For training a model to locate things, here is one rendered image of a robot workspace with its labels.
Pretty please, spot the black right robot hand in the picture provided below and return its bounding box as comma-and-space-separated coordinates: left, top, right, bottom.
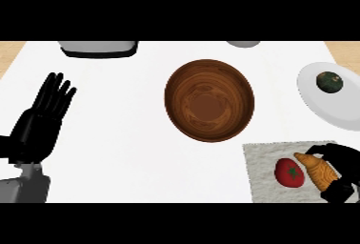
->
305, 142, 360, 204

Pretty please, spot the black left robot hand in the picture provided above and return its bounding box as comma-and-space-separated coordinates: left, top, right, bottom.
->
0, 71, 78, 165

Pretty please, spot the golden brown croissant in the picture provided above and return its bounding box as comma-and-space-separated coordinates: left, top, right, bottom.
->
292, 152, 341, 193

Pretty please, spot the grey textured placemat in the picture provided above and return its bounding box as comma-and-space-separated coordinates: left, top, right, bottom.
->
242, 140, 360, 204

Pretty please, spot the brown wooden bowl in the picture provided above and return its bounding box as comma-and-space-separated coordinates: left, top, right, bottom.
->
164, 58, 255, 143

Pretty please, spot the red tomato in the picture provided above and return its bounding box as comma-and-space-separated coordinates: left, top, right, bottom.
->
273, 157, 307, 189

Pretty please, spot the white plate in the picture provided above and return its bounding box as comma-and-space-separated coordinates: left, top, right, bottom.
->
295, 61, 360, 132

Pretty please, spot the dark green avocado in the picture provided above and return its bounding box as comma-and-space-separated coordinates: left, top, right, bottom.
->
314, 71, 345, 94

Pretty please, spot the grey and black appliance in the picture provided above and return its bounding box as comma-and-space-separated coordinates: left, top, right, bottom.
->
58, 40, 140, 59

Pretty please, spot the grey round object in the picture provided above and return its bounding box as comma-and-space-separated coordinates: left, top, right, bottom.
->
226, 40, 261, 49

